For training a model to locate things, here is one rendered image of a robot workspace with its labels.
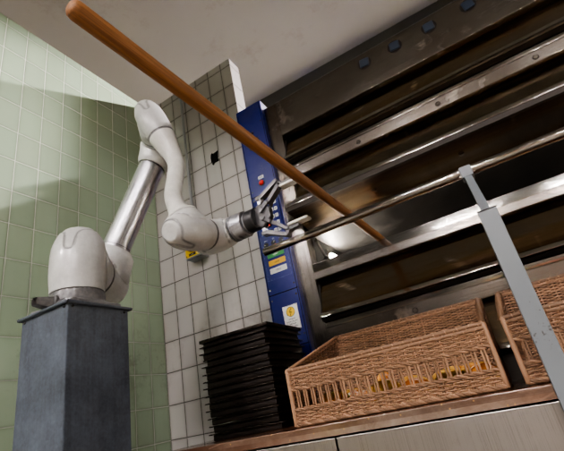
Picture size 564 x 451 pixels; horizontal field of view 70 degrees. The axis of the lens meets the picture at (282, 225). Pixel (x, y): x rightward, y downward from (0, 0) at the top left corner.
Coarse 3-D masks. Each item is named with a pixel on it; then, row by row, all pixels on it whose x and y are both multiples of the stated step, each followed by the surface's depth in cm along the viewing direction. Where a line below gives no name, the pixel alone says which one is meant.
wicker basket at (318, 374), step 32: (416, 320) 145; (480, 320) 96; (320, 352) 140; (352, 352) 152; (384, 352) 104; (416, 352) 101; (448, 352) 97; (480, 352) 130; (288, 384) 114; (320, 384) 110; (352, 384) 106; (384, 384) 102; (416, 384) 98; (448, 384) 95; (480, 384) 92; (320, 416) 107; (352, 416) 103
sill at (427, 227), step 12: (552, 180) 139; (516, 192) 144; (528, 192) 142; (540, 192) 140; (492, 204) 146; (504, 204) 145; (456, 216) 152; (468, 216) 150; (420, 228) 157; (432, 228) 155; (384, 240) 164; (396, 240) 161; (348, 252) 170; (360, 252) 167; (312, 264) 177; (324, 264) 174; (336, 264) 171
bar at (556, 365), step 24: (528, 144) 111; (480, 168) 116; (408, 192) 125; (480, 192) 103; (360, 216) 131; (480, 216) 91; (288, 240) 142; (504, 240) 87; (504, 264) 86; (528, 288) 83; (528, 312) 81; (552, 336) 78; (552, 360) 77; (552, 384) 76
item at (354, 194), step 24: (552, 96) 132; (504, 120) 139; (528, 120) 141; (552, 120) 142; (432, 144) 149; (456, 144) 147; (480, 144) 149; (504, 144) 150; (384, 168) 156; (408, 168) 157; (432, 168) 158; (456, 168) 160; (336, 192) 165; (360, 192) 167; (384, 192) 169; (312, 216) 178; (336, 216) 180
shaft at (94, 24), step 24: (72, 0) 56; (96, 24) 58; (120, 48) 62; (144, 72) 67; (168, 72) 69; (192, 96) 74; (216, 120) 81; (264, 144) 94; (288, 168) 103; (312, 192) 117
